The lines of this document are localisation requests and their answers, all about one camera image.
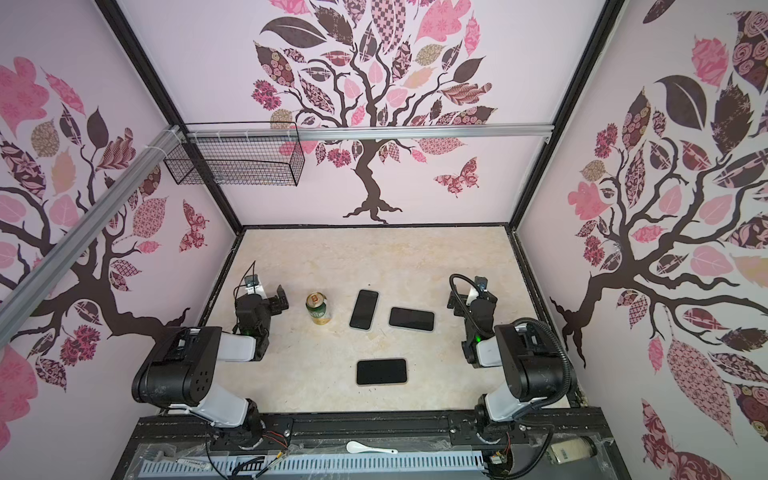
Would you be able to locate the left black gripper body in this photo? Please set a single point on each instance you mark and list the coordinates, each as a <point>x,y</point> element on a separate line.
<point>266,321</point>

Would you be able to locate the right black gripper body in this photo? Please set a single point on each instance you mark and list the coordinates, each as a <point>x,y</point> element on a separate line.
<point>493,305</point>

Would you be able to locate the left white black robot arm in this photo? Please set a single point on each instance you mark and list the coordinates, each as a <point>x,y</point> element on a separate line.
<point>179,372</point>

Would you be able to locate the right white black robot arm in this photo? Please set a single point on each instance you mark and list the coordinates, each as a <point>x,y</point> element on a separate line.
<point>537,370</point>

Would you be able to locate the black phone lying sideways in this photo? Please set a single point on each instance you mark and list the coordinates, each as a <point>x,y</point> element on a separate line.
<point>417,320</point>

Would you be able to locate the green gold drink can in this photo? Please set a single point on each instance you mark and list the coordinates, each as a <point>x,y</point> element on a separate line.
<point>318,308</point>

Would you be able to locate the white plastic spoon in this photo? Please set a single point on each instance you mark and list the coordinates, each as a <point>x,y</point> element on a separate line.
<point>355,447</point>

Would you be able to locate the white power adapter box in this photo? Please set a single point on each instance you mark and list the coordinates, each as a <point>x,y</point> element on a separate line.
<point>571,450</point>

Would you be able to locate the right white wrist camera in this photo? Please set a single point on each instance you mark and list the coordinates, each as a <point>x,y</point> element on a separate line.
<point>478,288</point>

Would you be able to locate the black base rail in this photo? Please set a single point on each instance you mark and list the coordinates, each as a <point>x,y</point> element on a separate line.
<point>457,427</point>

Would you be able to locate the black wire basket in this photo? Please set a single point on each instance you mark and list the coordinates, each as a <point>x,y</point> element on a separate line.
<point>258,153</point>

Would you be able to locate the white slotted cable duct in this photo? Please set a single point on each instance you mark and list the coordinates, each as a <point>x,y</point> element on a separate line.
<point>311,465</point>

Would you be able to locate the grey aluminium rail back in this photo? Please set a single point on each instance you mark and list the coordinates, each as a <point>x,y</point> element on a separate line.
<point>373,133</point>

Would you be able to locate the grey aluminium rail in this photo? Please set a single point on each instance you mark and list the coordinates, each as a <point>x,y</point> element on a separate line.
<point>18,307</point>
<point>373,133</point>

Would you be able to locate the grey aluminium rail left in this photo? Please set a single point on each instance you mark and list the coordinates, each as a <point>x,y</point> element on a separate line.
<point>18,307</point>

